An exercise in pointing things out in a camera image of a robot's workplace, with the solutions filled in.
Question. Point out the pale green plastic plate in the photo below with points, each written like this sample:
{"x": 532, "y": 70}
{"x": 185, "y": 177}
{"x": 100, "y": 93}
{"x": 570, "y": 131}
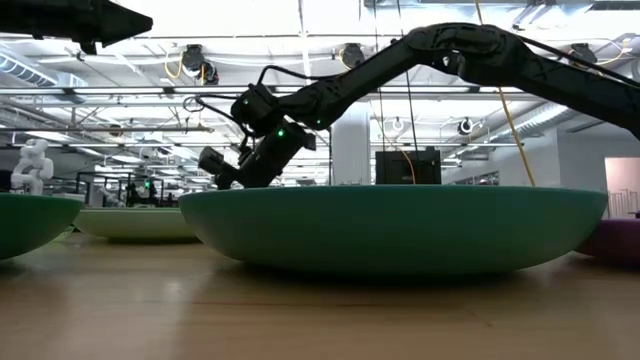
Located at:
{"x": 135, "y": 224}

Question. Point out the purple plastic plate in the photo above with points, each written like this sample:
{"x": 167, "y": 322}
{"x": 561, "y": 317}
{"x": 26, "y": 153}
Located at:
{"x": 615, "y": 240}

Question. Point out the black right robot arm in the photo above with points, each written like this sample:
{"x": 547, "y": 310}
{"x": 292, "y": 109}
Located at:
{"x": 450, "y": 50}

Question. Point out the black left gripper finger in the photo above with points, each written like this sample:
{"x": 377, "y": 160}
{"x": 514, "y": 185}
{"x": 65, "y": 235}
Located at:
{"x": 125, "y": 22}

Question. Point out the dark green plastic plate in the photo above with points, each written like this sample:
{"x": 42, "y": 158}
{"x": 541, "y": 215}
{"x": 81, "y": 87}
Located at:
{"x": 30, "y": 225}

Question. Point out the teal plastic plate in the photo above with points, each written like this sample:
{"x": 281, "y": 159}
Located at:
{"x": 395, "y": 230}

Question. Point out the black monitor box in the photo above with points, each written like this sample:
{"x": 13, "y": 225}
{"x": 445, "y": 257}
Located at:
{"x": 400, "y": 167}

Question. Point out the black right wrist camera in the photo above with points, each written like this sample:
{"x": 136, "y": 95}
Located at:
{"x": 212, "y": 161}

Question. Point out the black background workstation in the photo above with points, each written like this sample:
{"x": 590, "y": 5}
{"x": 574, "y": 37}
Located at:
{"x": 135, "y": 192}

